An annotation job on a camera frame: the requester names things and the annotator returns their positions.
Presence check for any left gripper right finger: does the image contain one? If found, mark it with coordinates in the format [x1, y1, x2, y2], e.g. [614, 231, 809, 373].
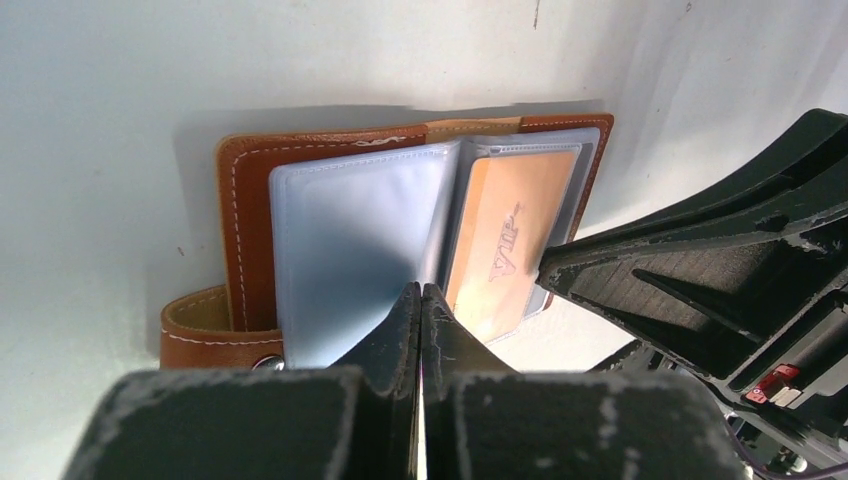
[421, 284, 744, 479]

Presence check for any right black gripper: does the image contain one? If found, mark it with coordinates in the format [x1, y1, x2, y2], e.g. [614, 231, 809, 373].
[538, 109, 847, 470]

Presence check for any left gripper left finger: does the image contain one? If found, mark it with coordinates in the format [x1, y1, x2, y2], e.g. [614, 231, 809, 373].
[65, 283, 421, 479]

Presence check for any brown leather card holder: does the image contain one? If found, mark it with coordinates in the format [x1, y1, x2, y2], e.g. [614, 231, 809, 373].
[160, 113, 614, 369]

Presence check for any gold VIP credit card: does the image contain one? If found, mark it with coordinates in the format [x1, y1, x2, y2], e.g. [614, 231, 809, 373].
[445, 149, 579, 342]

